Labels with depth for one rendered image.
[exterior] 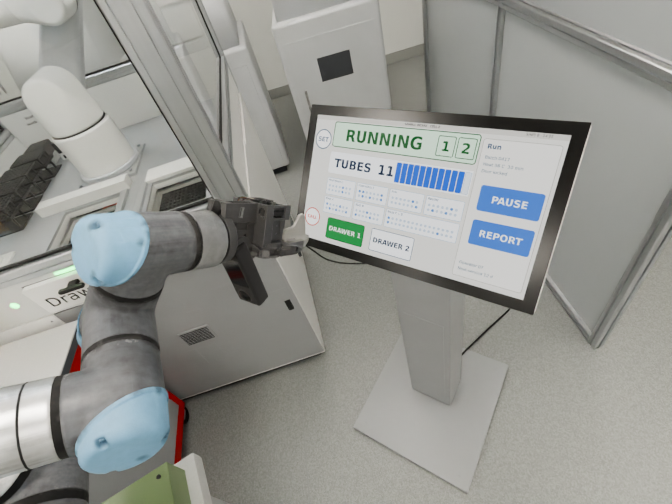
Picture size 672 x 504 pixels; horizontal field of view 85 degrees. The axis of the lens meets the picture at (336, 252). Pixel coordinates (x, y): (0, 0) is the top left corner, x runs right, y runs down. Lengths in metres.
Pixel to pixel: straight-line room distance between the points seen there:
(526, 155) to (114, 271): 0.60
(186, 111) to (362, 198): 0.45
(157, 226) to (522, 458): 1.44
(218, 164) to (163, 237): 0.58
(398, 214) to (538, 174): 0.25
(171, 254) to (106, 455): 0.19
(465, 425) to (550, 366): 0.43
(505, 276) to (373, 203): 0.28
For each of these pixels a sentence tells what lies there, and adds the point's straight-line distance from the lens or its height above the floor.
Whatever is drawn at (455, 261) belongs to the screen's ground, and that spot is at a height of 1.00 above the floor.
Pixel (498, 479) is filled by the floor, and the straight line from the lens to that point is 1.58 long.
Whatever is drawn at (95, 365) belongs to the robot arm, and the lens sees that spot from 0.44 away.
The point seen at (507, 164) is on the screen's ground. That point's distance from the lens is 0.68.
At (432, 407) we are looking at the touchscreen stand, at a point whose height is 0.04.
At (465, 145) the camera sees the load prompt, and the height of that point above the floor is 1.16.
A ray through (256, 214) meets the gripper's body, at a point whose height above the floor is 1.23.
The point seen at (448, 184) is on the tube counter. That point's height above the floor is 1.11.
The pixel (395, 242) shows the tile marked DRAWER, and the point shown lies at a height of 1.01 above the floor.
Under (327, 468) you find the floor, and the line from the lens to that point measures 1.62.
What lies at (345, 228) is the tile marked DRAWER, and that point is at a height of 1.01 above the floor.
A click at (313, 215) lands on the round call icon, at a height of 1.02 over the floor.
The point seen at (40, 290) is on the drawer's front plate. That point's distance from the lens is 1.35.
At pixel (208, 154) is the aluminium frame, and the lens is 0.98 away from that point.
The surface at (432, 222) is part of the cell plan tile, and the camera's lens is 0.71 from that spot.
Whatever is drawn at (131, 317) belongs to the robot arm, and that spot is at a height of 1.25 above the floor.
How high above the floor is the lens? 1.54
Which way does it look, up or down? 45 degrees down
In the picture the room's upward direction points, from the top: 19 degrees counter-clockwise
